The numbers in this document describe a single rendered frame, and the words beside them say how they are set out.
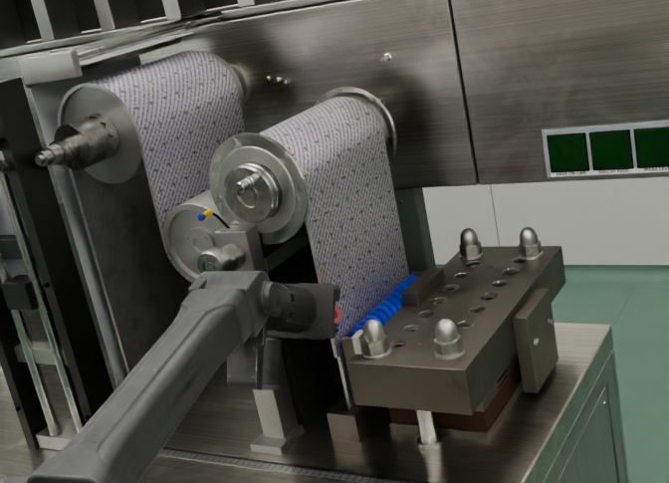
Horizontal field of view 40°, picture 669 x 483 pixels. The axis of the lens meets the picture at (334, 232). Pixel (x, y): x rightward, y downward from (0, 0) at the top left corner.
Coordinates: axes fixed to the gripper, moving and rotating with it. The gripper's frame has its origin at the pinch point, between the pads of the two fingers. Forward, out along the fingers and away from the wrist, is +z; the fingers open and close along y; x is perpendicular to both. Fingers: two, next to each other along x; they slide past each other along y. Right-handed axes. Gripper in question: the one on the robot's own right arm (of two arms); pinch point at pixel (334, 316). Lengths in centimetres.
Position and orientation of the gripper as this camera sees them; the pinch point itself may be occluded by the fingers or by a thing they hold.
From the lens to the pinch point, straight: 121.7
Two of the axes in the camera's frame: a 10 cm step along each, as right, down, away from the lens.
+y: 8.6, -0.1, -5.1
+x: 0.7, -9.9, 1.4
